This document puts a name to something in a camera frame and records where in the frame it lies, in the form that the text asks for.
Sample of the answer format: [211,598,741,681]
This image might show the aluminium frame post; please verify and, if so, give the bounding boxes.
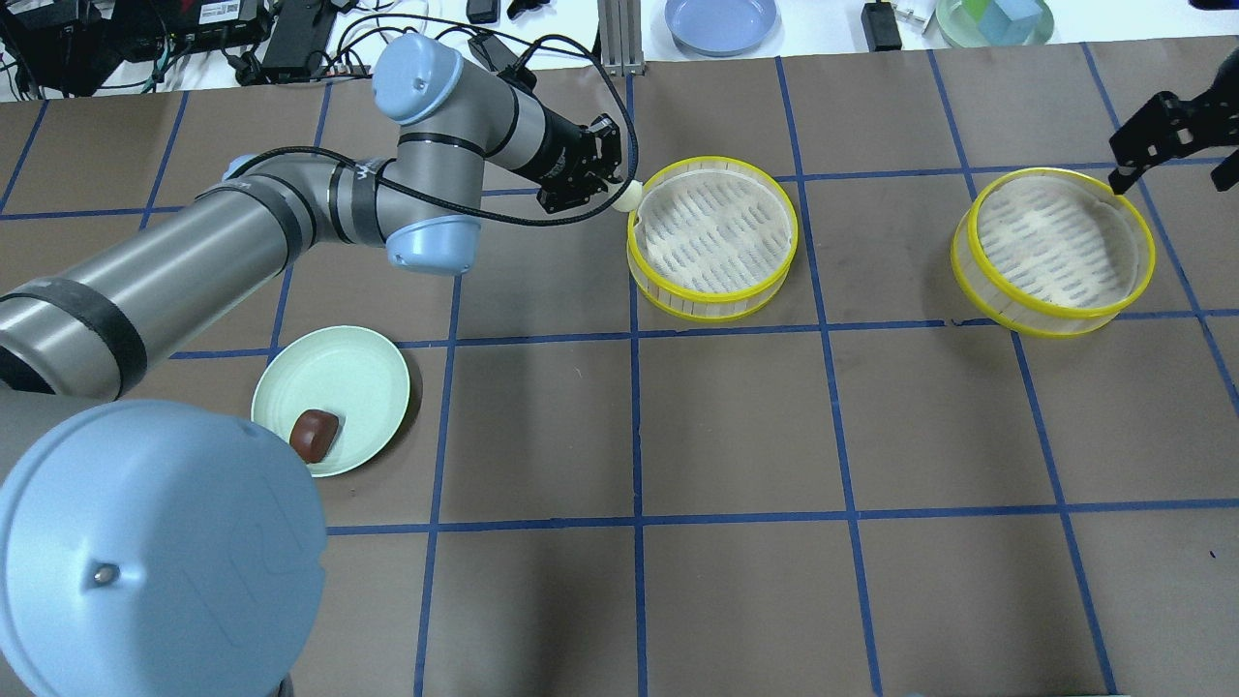
[597,0,647,76]

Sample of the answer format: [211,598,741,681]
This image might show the light green plate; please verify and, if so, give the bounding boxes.
[252,326,413,479]

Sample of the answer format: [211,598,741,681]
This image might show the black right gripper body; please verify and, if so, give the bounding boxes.
[1194,48,1238,191]

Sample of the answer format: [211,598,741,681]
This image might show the blue sponge block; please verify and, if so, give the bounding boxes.
[980,1,1043,45]

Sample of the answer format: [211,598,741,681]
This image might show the green sponge block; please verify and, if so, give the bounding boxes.
[961,0,992,30]

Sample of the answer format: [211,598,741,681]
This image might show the brown bun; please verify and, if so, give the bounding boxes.
[287,409,341,464]

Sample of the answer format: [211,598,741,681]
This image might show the yellow steamer basket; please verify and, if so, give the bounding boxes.
[624,156,800,323]
[949,167,1158,339]

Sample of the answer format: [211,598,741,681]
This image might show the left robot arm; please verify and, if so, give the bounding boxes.
[2,37,631,696]

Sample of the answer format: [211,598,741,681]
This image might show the black power adapter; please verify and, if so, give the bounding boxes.
[861,1,903,52]

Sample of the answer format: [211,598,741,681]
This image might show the white bun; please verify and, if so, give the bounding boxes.
[610,180,646,215]

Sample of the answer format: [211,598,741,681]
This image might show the blue plate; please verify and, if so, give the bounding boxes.
[662,1,781,57]

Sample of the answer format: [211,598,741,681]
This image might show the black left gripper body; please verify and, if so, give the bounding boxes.
[535,113,622,213]

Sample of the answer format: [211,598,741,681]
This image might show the green glass bowl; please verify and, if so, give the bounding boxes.
[934,1,1056,48]

